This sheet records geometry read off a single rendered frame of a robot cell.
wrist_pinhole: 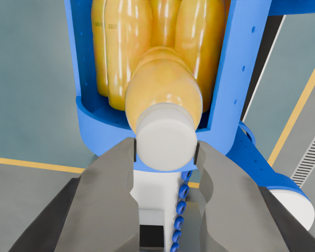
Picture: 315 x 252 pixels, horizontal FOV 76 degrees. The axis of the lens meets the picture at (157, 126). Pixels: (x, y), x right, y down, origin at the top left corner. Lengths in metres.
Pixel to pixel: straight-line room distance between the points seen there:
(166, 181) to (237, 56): 0.53
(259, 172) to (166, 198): 0.32
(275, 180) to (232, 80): 0.48
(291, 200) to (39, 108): 1.66
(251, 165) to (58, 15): 1.38
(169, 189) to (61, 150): 1.35
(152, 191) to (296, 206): 0.43
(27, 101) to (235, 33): 1.70
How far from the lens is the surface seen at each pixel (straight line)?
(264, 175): 0.69
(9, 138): 2.09
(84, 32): 0.39
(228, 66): 0.25
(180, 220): 0.78
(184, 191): 0.67
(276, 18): 1.46
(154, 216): 0.78
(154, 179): 0.70
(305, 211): 0.76
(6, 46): 1.77
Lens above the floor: 1.44
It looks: 63 degrees down
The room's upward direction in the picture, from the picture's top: 180 degrees counter-clockwise
